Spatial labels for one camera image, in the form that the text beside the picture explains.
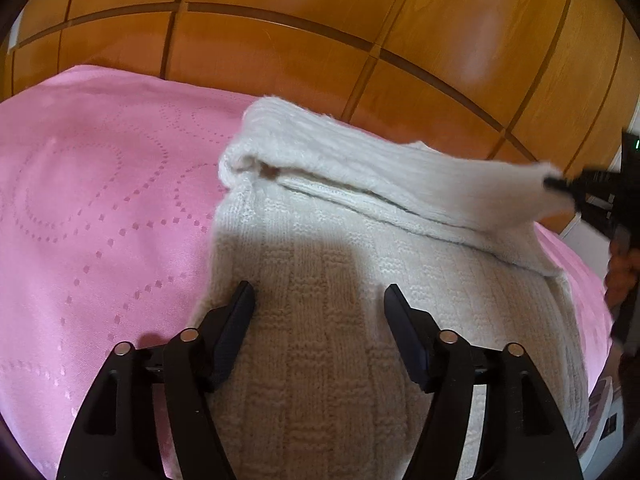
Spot pink patterned bed sheet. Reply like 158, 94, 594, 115
1, 66, 611, 479

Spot white knitted sweater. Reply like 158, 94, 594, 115
209, 98, 589, 479

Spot wooden panelled headboard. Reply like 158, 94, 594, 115
1, 0, 639, 176

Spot person's right hand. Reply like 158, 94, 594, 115
604, 242, 640, 310

